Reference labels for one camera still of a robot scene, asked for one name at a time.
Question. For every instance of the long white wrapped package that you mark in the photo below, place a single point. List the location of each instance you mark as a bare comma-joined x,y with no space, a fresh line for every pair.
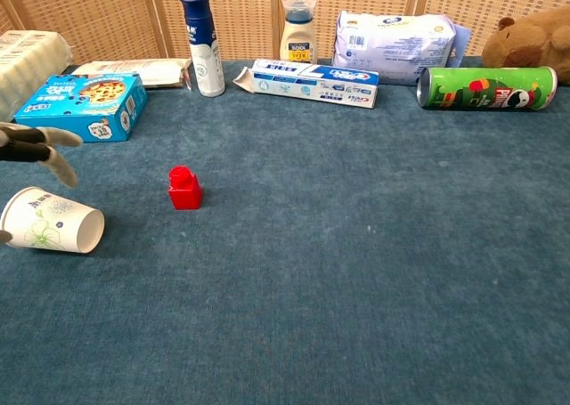
26,67

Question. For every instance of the brown capybara plush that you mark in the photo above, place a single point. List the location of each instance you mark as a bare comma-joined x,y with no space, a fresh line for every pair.
530,44

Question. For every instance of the small red cube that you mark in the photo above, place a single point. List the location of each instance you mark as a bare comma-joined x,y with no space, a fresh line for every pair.
184,193

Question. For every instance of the bamboo folding screen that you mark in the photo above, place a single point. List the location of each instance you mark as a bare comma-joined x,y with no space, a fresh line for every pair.
249,18

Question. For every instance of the white blue toothpaste box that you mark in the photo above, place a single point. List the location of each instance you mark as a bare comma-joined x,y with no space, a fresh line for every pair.
311,84

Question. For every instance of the blue table mat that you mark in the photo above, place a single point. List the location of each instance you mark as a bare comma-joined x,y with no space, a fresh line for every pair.
334,267

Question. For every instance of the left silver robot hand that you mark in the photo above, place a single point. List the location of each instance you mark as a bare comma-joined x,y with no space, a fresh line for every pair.
26,144

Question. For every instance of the green chips can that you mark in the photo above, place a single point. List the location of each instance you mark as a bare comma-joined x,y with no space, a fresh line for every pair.
485,89

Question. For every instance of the white floral paper cup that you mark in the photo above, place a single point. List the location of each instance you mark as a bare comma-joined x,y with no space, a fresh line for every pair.
49,222

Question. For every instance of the white blue tissue pack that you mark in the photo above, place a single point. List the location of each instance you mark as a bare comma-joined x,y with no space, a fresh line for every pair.
396,44

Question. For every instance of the flat white plastic packet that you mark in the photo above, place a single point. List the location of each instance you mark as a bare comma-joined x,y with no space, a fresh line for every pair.
138,71

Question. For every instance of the mayonnaise jar with clear cap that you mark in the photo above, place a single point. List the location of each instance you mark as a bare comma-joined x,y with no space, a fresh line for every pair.
298,35

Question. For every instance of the blue cookie box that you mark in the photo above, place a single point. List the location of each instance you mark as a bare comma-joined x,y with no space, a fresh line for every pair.
84,107

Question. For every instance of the white bottle with blue cap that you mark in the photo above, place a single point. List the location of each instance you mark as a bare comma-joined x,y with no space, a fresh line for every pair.
205,53

